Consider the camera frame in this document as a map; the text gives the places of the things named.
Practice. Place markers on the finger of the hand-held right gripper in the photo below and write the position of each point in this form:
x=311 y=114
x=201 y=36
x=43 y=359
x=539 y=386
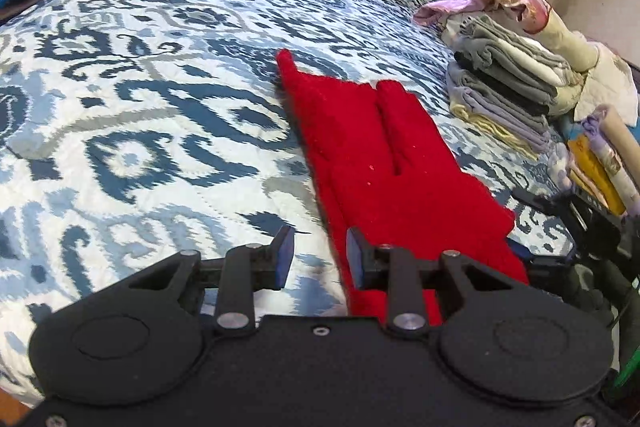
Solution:
x=535 y=261
x=540 y=203

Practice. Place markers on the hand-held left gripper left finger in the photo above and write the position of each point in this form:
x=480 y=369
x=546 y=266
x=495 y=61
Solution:
x=285 y=257

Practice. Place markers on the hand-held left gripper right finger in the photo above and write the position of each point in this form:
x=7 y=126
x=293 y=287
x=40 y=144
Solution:
x=354 y=257

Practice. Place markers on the red knitted garment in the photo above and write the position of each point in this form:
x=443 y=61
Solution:
x=370 y=157

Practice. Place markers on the stack of folded clothes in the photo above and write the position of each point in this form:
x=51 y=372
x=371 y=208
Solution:
x=505 y=82

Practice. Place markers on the pile of folded floral cloths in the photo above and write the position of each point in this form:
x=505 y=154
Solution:
x=600 y=157

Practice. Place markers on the green stick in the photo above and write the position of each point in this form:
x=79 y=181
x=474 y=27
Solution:
x=629 y=367

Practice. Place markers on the white crumpled cloth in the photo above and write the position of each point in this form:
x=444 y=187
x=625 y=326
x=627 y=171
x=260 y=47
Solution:
x=607 y=82

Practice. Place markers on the blue white patterned quilt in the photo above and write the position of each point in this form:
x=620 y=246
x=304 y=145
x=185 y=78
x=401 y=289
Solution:
x=150 y=107

